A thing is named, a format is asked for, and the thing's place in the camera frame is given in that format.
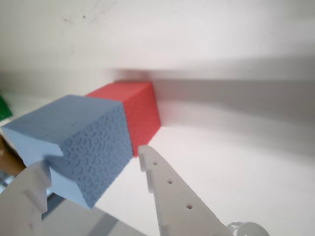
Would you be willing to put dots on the red foam cube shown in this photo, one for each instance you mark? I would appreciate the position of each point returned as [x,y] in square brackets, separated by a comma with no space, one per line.
[142,115]

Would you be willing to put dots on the brown board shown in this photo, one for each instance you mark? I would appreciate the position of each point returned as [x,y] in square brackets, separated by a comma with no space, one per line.
[9,159]

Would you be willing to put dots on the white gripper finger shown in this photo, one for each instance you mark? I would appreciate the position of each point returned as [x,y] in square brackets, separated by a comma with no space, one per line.
[177,204]
[17,209]

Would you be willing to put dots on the blue foam cube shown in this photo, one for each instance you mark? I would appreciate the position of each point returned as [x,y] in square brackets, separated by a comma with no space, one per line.
[73,127]

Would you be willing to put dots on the dark green panel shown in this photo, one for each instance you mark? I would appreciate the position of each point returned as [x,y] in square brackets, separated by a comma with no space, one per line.
[4,109]

